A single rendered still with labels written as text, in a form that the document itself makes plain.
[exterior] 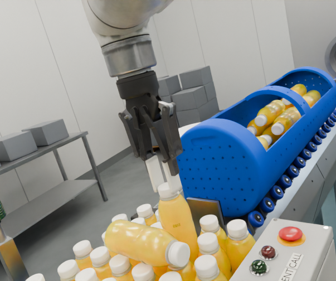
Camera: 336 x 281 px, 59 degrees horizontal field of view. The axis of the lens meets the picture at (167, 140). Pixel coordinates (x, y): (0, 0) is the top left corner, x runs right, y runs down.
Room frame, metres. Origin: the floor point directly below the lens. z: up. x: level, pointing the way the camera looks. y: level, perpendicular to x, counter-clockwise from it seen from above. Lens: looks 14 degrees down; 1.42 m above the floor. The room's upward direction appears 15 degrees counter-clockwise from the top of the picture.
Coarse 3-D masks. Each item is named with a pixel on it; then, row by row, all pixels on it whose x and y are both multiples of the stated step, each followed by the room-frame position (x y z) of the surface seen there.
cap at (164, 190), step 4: (164, 184) 0.57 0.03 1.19; (160, 188) 0.55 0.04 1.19; (164, 188) 0.55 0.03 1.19; (168, 188) 0.54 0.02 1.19; (160, 192) 0.55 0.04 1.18; (164, 192) 0.54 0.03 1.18; (168, 192) 0.54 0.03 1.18; (176, 192) 0.55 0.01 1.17; (160, 196) 0.55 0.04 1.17; (164, 196) 0.54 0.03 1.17; (168, 196) 0.54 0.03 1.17
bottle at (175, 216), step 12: (168, 204) 0.54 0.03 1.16; (180, 204) 0.54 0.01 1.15; (168, 216) 0.53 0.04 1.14; (180, 216) 0.53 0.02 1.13; (168, 228) 0.53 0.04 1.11; (180, 228) 0.53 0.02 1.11; (192, 228) 0.54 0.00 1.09; (180, 240) 0.53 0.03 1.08; (192, 240) 0.53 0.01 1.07; (192, 252) 0.53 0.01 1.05
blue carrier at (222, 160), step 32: (256, 96) 1.26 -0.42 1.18; (288, 96) 1.01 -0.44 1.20; (192, 128) 0.81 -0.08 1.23; (224, 128) 0.75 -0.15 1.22; (192, 160) 0.82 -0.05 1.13; (224, 160) 0.75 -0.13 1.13; (256, 160) 0.69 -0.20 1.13; (288, 160) 0.83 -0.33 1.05; (192, 192) 0.85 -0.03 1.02; (224, 192) 0.77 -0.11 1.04; (256, 192) 0.70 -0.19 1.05
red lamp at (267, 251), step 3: (264, 246) 0.40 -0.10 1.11; (267, 246) 0.40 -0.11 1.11; (270, 246) 0.40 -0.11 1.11; (261, 249) 0.40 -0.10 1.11; (264, 249) 0.40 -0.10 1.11; (267, 249) 0.39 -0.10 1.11; (270, 249) 0.39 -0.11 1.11; (273, 249) 0.39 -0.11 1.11; (261, 252) 0.39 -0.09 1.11; (264, 252) 0.39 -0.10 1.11; (267, 252) 0.39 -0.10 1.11; (270, 252) 0.39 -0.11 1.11; (273, 252) 0.39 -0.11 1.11; (264, 255) 0.39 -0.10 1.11; (267, 255) 0.39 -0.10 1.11; (270, 255) 0.39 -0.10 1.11; (273, 255) 0.39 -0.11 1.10
